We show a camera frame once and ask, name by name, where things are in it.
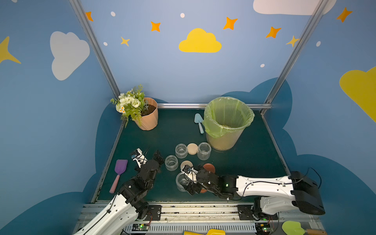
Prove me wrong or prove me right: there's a red lid oatmeal jar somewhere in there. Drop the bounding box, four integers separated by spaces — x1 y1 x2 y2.
176 172 191 192
197 142 212 161

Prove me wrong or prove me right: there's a clear oatmeal jar front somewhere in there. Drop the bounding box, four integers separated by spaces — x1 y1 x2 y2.
164 155 178 171

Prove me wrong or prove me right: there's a beige jar lid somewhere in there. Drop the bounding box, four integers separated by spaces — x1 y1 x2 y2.
187 143 198 155
180 161 193 172

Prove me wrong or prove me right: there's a beige lid oatmeal jar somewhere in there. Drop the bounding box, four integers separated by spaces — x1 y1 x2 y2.
175 144 188 159

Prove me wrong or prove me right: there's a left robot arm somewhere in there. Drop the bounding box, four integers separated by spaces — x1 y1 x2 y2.
76 150 165 235

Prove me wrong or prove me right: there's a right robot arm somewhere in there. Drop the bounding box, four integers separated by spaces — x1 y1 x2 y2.
182 165 325 220

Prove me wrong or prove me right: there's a purple pink toy spatula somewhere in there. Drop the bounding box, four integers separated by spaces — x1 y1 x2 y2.
109 159 128 193

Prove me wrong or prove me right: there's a terracotta flower pot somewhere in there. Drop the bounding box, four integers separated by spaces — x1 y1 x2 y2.
136 98 158 131

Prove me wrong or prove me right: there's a yellow toy scoop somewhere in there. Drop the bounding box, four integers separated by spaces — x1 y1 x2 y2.
183 229 226 235

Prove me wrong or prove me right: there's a light blue toy spatula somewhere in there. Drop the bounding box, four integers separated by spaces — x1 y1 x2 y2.
194 113 204 134

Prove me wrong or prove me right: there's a white flowers green plant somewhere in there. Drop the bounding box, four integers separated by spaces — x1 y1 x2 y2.
110 85 148 128

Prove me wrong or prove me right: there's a mesh bin green bag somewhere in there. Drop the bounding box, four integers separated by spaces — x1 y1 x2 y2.
203 97 255 151

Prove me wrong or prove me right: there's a left controller board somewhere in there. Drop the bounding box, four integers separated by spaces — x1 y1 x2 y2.
131 224 150 232

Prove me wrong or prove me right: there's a controller board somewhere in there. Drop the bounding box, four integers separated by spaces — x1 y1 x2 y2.
255 223 272 235
131 224 150 232

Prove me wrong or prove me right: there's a right controller board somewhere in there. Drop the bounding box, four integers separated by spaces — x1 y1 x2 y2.
255 223 272 235

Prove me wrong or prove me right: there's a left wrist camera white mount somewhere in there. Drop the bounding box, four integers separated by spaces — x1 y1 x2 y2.
130 148 147 168

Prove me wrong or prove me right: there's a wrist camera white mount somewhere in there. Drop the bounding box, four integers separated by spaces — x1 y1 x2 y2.
183 165 198 182
130 148 147 168

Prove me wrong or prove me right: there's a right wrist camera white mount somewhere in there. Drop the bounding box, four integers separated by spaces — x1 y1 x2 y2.
183 165 198 182

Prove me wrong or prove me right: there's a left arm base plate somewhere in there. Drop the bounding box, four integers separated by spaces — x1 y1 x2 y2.
140 205 162 221

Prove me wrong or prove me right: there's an aluminium front rail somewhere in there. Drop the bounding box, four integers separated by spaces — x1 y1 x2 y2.
72 201 325 235

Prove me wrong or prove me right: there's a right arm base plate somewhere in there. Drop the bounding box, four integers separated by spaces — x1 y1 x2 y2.
237 205 279 221

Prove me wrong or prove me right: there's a green toy spatula wooden handle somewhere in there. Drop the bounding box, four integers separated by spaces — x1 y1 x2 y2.
281 221 328 235

